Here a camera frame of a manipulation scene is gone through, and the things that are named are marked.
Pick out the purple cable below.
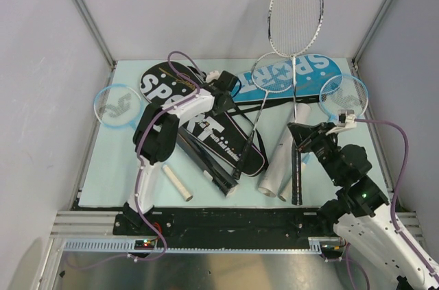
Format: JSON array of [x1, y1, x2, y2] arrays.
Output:
[[342, 118, 439, 290], [64, 51, 203, 270]]

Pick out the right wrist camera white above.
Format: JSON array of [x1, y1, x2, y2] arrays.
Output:
[[331, 110, 357, 134]]

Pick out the white cable duct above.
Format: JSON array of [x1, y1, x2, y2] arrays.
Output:
[[64, 237, 346, 254]]

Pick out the white shuttlecock tube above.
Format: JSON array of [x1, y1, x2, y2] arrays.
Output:
[[257, 103, 313, 199]]

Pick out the right aluminium frame post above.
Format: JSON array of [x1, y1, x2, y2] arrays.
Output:
[[351, 0, 395, 67]]

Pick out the white racket on blue bag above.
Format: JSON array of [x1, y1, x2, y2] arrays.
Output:
[[232, 53, 296, 180]]

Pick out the black racket bag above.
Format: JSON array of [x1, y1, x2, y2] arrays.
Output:
[[139, 62, 268, 177]]

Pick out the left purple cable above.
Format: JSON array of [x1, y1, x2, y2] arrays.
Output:
[[64, 51, 203, 270]]

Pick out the blue racket left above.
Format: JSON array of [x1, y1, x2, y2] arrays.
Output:
[[93, 83, 195, 202]]

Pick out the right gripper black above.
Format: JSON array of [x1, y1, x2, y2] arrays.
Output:
[[287, 121, 342, 184]]

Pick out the black shuttlecock tube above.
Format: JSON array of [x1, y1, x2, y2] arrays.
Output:
[[176, 128, 238, 197]]

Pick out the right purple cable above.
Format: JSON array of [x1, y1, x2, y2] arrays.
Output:
[[342, 118, 439, 290]]

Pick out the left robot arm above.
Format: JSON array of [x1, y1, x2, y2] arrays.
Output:
[[126, 70, 238, 234]]

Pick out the blue racket right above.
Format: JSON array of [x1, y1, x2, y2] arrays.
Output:
[[277, 73, 370, 202]]

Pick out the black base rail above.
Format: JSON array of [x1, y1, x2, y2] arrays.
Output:
[[70, 200, 344, 250]]

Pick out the blue racket bag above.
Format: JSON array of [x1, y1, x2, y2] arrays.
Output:
[[234, 54, 342, 105]]

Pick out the white racket black handle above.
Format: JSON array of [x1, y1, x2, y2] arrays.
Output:
[[266, 0, 325, 206]]

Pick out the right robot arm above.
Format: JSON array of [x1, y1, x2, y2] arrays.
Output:
[[288, 123, 438, 289]]

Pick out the aluminium frame post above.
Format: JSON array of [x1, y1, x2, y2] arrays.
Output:
[[72, 0, 116, 70], [351, 0, 395, 67]]

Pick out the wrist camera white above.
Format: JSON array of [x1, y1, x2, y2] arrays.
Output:
[[331, 110, 357, 134], [205, 70, 221, 83]]

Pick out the left aluminium frame post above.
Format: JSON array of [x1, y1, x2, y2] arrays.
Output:
[[72, 0, 116, 70]]

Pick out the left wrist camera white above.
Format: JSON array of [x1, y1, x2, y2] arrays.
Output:
[[205, 70, 221, 83]]

